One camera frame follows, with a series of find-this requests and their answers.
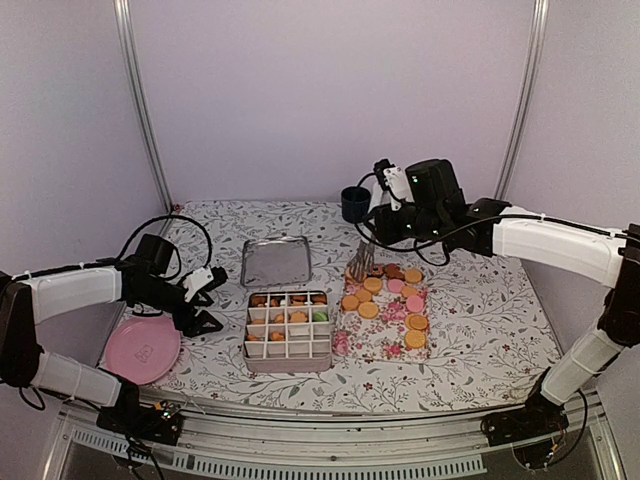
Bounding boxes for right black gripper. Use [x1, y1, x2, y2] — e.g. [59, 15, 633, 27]
[361, 203, 445, 247]

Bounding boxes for white handled food tongs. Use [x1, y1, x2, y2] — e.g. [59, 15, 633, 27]
[346, 236, 375, 282]

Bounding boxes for green sandwich cookie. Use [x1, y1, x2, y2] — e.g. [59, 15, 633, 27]
[312, 311, 328, 322]

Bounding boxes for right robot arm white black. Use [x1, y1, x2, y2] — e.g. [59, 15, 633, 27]
[364, 159, 639, 436]

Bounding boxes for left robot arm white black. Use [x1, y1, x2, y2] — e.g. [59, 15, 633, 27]
[1, 234, 228, 434]

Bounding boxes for pink round plate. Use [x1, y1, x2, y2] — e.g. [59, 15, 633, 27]
[104, 315, 181, 385]

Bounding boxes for brown flower cookie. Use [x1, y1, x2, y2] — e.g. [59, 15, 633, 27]
[384, 264, 405, 281]

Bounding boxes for dark blue mug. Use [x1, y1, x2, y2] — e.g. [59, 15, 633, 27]
[341, 186, 371, 224]

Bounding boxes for metal cookie tin with dividers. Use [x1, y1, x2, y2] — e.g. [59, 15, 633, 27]
[242, 290, 333, 374]

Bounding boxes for pink sandwich cookie upper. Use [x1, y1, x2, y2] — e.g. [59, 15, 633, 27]
[387, 278, 405, 294]

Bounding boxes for pink sandwich cookie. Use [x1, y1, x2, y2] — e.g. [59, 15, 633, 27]
[387, 278, 405, 294]
[406, 295, 425, 313]

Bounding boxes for chocolate sprinkled donut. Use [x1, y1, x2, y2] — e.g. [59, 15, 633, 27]
[368, 265, 384, 278]

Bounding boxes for metal tin lid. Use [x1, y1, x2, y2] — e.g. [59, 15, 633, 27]
[240, 236, 312, 288]

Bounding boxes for pink sandwich cookie lower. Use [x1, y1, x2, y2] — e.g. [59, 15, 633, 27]
[406, 295, 425, 313]

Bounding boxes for floral rectangular tray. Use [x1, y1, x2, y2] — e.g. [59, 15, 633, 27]
[333, 264, 431, 363]

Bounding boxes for round embossed biscuit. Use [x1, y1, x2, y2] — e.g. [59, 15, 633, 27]
[404, 329, 427, 350]

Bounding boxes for floral tablecloth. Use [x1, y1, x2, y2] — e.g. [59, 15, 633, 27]
[147, 201, 560, 413]

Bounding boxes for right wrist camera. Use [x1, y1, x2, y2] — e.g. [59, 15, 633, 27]
[370, 159, 412, 212]

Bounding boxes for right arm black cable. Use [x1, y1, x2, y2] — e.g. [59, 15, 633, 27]
[353, 172, 501, 266]

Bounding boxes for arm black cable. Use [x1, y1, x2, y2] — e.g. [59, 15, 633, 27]
[353, 172, 501, 266]
[119, 214, 214, 274]

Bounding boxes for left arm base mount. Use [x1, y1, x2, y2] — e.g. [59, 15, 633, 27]
[96, 402, 184, 446]

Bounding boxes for aluminium front rail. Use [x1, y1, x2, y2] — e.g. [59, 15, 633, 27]
[43, 391, 631, 479]

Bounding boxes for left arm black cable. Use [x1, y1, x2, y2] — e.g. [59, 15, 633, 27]
[119, 214, 214, 274]

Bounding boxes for right aluminium corner post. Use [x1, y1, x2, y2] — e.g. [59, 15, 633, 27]
[494, 0, 550, 200]

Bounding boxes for aluminium corner post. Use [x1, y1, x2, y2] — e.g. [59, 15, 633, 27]
[113, 0, 173, 211]
[494, 0, 550, 200]

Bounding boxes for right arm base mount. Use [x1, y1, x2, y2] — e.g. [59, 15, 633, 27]
[480, 405, 569, 446]

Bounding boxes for left aluminium corner post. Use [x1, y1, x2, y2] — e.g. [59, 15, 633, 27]
[113, 0, 173, 211]

